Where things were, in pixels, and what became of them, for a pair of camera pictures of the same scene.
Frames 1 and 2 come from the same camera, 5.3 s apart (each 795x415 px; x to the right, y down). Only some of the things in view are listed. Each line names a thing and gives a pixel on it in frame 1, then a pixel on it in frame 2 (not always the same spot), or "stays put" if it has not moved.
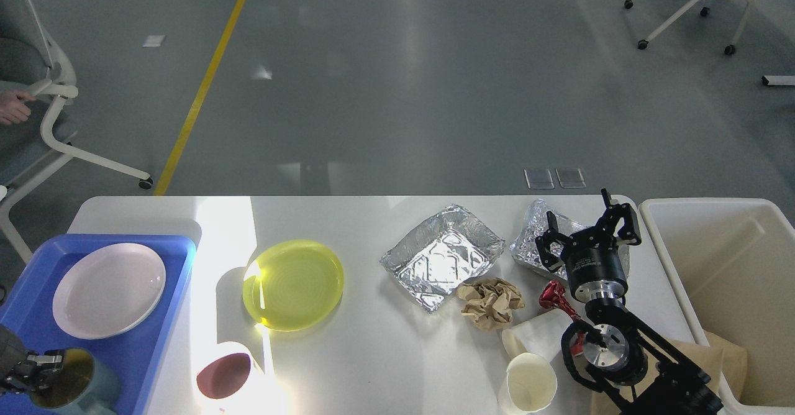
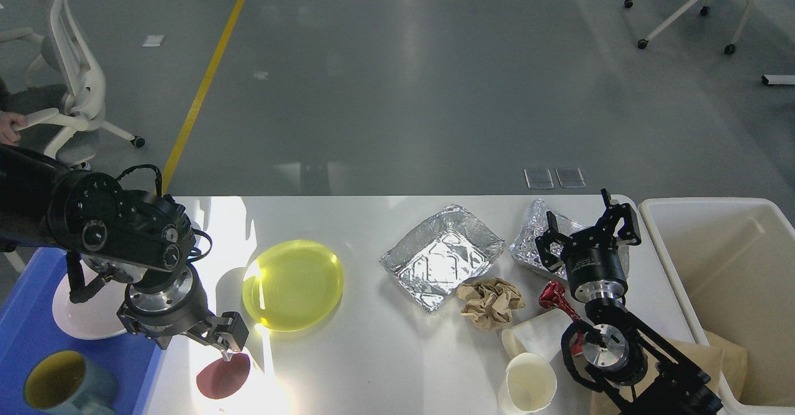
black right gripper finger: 612,217 stays put
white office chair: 34,58 to 68,90
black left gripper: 29,370 to 179,309
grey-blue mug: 79,388 stays put
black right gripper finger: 548,245 stays put
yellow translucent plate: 293,285 stays put
